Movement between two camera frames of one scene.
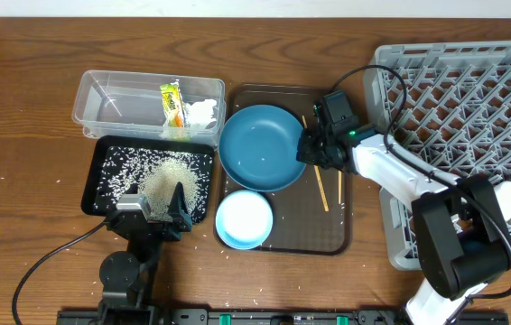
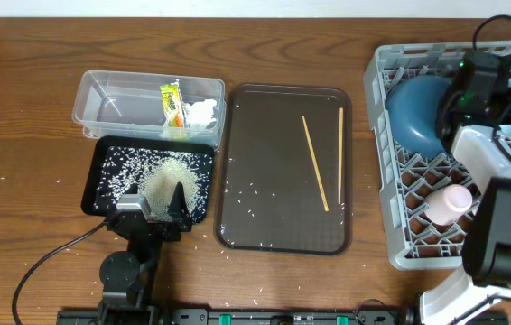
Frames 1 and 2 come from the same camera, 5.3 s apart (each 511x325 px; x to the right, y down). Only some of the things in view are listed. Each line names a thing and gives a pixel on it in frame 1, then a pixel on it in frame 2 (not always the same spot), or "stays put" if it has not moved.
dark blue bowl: [258, 149] -> [413, 105]
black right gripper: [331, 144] -> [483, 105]
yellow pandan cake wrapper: [172, 104] stays put
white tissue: [199, 112] stays put
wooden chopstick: [319, 179] stays put
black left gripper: [183, 222] stays put
